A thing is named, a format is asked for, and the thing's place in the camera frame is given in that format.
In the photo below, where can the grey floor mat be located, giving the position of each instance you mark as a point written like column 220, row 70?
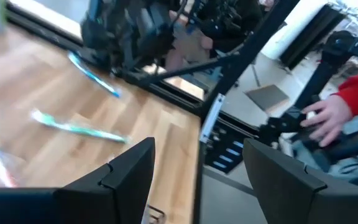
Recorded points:
column 267, row 97

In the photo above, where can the person's hand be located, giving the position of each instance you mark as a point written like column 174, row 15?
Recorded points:
column 331, row 118

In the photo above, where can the black panel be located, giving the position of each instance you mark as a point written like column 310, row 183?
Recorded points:
column 312, row 34

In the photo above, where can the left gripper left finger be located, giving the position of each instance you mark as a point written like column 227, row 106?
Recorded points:
column 110, row 193

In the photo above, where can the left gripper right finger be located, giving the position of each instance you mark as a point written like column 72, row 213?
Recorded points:
column 291, row 193

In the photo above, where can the black box blue labels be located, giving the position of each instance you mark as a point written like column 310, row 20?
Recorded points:
column 216, row 146

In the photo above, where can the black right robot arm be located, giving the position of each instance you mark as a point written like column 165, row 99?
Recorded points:
column 129, row 31

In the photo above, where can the green toothbrush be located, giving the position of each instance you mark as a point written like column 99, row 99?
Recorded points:
column 73, row 128

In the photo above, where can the white frame bracket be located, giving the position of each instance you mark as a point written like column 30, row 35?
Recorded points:
column 211, row 119

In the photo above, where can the blue wrapped toothbrush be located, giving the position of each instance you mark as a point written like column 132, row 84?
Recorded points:
column 93, row 76

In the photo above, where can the black aluminium table frame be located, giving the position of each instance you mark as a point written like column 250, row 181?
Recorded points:
column 249, row 56

